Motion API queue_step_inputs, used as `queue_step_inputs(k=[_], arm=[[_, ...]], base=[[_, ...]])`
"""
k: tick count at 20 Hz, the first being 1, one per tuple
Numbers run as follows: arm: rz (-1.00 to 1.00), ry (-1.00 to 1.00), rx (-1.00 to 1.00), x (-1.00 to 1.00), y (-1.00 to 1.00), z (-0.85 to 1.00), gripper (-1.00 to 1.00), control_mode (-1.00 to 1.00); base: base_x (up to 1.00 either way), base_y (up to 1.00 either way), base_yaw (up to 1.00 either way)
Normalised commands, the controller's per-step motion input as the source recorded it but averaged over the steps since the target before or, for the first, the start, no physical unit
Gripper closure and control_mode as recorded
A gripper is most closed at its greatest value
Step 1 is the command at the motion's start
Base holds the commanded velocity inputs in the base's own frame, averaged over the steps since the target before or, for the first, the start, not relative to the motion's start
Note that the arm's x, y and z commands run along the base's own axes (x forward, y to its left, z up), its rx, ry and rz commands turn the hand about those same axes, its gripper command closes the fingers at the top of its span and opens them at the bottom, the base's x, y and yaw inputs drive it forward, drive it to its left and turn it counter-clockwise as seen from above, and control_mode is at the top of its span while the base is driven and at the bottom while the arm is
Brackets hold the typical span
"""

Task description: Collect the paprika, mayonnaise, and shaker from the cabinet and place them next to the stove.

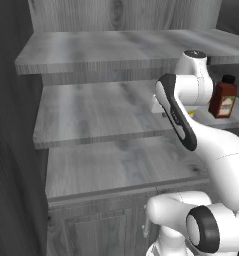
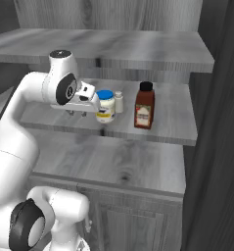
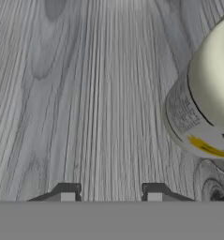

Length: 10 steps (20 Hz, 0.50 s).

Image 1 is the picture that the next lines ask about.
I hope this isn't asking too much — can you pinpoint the grey open cabinet door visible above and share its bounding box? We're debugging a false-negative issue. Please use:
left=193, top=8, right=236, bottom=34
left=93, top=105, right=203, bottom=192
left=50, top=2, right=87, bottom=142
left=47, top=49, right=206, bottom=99
left=0, top=0, right=49, bottom=256

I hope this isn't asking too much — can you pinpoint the grey wooden cabinet bottom board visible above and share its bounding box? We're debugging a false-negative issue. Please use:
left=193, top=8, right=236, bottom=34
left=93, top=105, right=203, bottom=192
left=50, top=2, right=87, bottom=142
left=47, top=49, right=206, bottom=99
left=45, top=135, right=210, bottom=201

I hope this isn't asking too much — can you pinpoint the white and yellow mayonnaise container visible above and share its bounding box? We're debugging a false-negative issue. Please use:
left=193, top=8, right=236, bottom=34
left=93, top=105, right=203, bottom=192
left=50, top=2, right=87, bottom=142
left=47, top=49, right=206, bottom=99
left=186, top=107, right=201, bottom=118

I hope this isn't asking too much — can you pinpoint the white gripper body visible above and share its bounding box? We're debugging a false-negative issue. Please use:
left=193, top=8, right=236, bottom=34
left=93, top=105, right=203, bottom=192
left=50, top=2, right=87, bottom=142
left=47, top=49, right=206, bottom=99
left=151, top=94, right=166, bottom=114

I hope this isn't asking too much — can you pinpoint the red-brown paprika bottle black cap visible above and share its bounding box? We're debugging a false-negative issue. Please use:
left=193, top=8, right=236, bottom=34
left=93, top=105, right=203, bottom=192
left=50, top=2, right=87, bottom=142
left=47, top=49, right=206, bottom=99
left=208, top=74, right=239, bottom=119

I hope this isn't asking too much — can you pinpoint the grey base cupboard door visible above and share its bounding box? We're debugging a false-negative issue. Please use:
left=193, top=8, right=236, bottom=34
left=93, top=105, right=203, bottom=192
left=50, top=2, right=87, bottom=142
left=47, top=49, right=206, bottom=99
left=61, top=207, right=146, bottom=256

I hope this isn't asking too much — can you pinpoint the pale cupboard door handle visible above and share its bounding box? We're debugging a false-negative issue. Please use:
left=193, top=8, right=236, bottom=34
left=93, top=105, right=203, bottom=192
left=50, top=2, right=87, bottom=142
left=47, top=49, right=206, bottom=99
left=141, top=204, right=150, bottom=239

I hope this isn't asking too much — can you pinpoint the grey wooden cabinet shelf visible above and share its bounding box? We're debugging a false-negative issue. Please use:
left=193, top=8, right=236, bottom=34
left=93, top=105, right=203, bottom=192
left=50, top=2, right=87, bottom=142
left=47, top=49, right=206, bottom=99
left=32, top=79, right=239, bottom=150
left=14, top=28, right=239, bottom=76

